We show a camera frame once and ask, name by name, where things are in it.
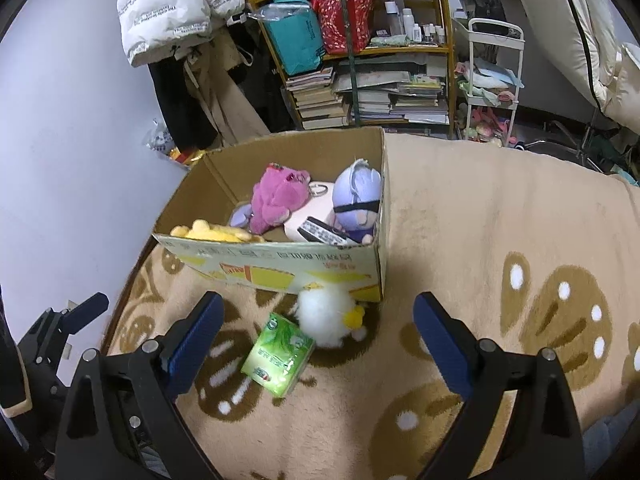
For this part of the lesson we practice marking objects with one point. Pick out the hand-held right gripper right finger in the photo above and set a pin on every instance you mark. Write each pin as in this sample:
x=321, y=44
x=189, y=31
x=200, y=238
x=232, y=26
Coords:
x=440, y=340

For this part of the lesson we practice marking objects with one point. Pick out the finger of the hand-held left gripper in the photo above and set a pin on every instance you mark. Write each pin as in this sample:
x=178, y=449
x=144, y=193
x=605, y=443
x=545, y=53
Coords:
x=86, y=309

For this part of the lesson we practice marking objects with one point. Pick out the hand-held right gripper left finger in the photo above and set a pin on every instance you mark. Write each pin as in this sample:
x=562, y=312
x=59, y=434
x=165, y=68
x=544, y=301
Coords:
x=195, y=340

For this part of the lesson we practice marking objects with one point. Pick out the green tissue pack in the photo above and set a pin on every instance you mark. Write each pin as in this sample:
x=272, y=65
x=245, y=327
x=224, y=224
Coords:
x=277, y=355

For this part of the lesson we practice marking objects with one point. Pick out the yellow dog plush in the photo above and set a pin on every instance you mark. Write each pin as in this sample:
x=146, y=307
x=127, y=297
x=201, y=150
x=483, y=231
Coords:
x=210, y=232

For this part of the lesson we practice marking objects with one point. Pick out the printed cardboard box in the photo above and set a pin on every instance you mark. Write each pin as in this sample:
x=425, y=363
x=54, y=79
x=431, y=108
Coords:
x=280, y=265

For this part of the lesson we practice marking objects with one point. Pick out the white fluffy chick plush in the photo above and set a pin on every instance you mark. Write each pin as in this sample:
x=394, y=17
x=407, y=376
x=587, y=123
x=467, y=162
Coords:
x=325, y=315

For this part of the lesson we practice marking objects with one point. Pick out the black patterned packet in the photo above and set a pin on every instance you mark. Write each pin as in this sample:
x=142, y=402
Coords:
x=322, y=232

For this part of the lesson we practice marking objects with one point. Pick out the purple-haired doll plush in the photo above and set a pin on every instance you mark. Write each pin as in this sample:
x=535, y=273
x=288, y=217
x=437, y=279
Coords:
x=355, y=200

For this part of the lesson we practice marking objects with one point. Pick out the pink bear plush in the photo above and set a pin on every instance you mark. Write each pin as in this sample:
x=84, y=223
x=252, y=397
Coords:
x=277, y=197

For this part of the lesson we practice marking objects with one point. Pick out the plastic bag of toys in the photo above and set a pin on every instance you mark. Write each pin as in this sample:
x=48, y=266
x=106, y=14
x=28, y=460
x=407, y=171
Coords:
x=165, y=145

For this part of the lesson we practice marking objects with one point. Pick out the person's jeans leg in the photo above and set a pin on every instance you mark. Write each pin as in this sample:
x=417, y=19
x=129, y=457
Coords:
x=610, y=445

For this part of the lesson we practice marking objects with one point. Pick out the black coat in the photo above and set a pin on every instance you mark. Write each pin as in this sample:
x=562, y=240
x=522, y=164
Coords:
x=175, y=105

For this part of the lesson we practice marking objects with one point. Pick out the pile of magazines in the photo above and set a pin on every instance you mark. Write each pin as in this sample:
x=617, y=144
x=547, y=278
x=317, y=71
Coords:
x=400, y=97

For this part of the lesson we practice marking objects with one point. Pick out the white trolley cart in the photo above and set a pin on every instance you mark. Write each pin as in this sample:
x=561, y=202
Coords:
x=492, y=85

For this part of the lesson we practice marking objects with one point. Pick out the stack of books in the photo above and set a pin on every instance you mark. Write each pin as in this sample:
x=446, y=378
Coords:
x=317, y=100

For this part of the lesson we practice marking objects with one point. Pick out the yellow bookshelf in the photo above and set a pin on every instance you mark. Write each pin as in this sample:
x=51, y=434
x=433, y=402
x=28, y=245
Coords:
x=445, y=60

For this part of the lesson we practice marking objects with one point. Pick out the green pole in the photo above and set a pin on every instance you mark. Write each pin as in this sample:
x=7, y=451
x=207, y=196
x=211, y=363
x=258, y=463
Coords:
x=352, y=70

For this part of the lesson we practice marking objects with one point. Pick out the white puffer jacket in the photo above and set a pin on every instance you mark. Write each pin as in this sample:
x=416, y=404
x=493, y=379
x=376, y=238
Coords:
x=170, y=5

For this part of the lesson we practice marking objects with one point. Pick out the group of white bottles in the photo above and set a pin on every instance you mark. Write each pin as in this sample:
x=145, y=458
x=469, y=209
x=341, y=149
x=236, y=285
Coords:
x=415, y=25

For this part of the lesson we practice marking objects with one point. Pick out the teal bag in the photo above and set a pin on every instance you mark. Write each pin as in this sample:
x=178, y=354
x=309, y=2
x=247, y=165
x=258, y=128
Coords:
x=295, y=40

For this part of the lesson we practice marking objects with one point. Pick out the red gift bag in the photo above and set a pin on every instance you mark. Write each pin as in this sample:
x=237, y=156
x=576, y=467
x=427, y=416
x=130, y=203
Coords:
x=340, y=25

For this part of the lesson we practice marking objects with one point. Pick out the cream mattress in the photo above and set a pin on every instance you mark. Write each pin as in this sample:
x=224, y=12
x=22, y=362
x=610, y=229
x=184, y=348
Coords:
x=565, y=25

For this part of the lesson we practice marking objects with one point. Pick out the metal folding frame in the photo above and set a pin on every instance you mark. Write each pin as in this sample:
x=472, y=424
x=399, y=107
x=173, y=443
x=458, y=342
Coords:
x=575, y=145

